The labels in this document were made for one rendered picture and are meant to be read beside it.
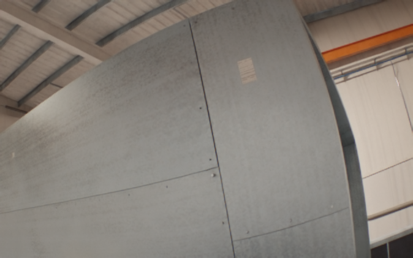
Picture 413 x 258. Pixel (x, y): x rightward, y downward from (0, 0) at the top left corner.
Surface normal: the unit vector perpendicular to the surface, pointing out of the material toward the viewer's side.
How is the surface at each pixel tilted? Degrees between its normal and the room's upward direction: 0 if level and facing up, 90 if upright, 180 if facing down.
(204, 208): 90
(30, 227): 90
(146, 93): 90
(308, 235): 90
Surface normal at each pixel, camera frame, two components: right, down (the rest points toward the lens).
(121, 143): -0.49, -0.18
